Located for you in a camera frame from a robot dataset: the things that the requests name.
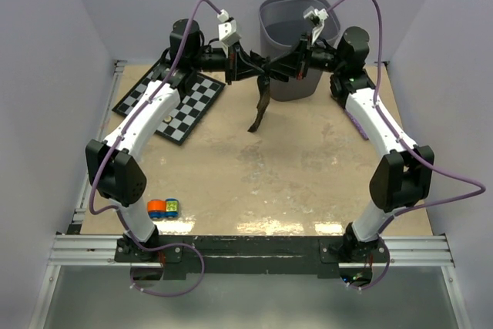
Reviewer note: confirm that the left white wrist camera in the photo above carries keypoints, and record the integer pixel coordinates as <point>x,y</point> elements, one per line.
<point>228,30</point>

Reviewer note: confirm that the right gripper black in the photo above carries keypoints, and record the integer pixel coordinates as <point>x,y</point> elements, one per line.
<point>289,63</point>

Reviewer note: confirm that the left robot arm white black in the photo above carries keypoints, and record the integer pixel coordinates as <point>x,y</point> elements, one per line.
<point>113,163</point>

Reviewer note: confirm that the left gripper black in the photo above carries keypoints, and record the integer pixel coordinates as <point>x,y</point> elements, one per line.
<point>237,63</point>

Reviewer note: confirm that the purple glitter toy microphone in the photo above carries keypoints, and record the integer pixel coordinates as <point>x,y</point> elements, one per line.
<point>357,125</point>

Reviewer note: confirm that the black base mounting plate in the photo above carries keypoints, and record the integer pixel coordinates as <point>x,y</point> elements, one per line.
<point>176,257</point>

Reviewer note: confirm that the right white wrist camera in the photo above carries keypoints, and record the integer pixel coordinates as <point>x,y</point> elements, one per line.
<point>316,17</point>

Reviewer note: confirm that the black white chessboard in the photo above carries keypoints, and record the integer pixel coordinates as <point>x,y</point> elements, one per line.
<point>186,115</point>

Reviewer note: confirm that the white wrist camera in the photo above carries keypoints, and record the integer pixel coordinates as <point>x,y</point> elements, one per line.
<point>228,30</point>
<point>316,17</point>

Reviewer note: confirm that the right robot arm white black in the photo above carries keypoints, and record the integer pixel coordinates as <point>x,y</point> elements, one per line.
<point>400,181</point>

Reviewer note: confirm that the aluminium front rail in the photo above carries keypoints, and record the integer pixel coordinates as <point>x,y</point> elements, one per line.
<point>99,250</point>

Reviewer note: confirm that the black plastic trash bag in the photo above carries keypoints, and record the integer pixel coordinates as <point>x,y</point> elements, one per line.
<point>263,85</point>

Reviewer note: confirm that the orange blue toy car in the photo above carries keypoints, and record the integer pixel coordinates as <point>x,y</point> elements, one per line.
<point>163,209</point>

